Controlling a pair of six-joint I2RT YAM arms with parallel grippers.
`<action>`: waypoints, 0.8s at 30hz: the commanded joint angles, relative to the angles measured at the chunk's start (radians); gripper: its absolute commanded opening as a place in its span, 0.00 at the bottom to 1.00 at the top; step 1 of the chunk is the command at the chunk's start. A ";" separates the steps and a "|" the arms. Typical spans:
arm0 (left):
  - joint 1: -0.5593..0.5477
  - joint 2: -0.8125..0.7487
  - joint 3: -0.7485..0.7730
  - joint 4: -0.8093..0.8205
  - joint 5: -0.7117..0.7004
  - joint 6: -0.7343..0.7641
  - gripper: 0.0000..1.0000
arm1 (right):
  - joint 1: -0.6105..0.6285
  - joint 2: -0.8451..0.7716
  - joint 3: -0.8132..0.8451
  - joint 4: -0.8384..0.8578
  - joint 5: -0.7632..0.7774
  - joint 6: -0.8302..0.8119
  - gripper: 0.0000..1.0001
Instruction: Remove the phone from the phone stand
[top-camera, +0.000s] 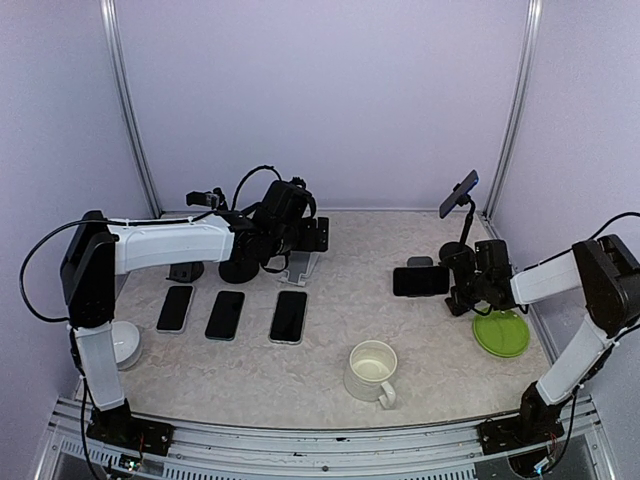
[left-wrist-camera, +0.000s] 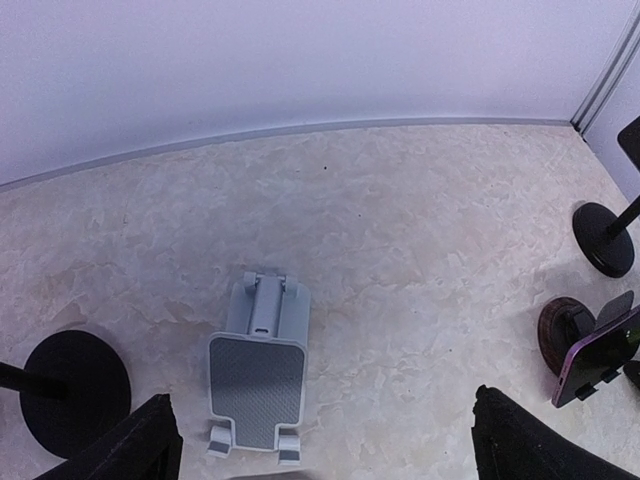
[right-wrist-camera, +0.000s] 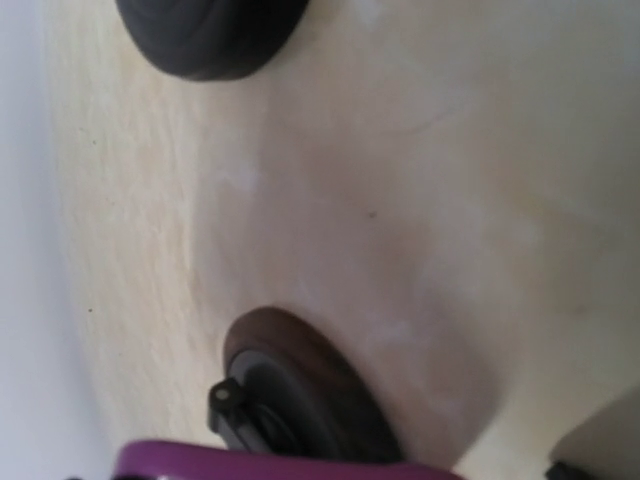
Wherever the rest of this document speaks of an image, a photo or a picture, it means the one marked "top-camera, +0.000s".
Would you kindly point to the left aluminium frame post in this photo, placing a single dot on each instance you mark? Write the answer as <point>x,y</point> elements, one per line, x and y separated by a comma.
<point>111,27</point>

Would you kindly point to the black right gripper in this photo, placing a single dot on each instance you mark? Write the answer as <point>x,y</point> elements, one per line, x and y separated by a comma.
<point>460,304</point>

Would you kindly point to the phone with purple edge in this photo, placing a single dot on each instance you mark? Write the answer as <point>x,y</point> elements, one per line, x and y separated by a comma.
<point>420,281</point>

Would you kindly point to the green plate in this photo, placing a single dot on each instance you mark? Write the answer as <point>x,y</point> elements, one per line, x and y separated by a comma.
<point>504,334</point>

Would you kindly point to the right aluminium frame post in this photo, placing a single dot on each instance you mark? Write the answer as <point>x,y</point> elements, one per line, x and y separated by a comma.
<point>525,65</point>

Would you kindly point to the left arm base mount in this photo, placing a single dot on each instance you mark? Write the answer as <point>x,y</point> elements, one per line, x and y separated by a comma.
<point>136,434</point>

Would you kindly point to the blue-edged phone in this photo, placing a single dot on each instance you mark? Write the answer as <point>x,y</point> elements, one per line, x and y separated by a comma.
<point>459,195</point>

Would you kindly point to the black round-base phone stand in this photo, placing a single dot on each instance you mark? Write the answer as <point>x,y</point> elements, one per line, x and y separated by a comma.
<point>240,267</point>

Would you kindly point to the white ceramic bowl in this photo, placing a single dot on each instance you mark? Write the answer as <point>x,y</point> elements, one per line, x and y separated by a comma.
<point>127,344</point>

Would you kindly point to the silver folding phone stand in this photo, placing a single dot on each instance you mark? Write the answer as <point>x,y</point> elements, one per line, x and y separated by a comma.
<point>300,268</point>

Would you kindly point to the front aluminium rail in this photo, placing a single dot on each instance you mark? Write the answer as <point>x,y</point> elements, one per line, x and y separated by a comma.
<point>450,450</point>

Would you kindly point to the black gooseneck phone stand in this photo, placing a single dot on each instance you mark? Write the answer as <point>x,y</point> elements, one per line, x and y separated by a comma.
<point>462,235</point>

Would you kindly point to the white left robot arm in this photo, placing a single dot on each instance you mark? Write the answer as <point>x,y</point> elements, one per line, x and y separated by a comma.
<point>102,249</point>

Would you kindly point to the aluminium frame post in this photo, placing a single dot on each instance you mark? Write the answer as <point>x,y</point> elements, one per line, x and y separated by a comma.
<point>525,65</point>
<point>111,27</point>

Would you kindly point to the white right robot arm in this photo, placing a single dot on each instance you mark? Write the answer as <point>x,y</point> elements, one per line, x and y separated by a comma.
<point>615,391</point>

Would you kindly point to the small dark folding stand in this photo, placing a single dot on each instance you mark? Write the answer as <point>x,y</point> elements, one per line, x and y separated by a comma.
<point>186,272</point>

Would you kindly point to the white ribbed mug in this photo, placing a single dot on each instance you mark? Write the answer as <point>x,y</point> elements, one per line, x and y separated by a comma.
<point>370,368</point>

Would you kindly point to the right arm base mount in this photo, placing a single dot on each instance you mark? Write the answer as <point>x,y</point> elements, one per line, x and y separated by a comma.
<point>509,433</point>

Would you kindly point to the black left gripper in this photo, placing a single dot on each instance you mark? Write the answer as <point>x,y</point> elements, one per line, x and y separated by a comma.
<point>310,242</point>

